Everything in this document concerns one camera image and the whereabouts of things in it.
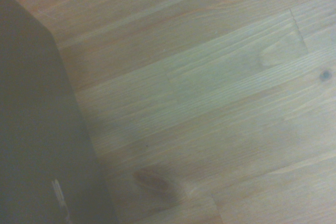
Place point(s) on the black ASUS laptop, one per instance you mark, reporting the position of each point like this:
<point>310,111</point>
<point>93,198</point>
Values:
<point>36,119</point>

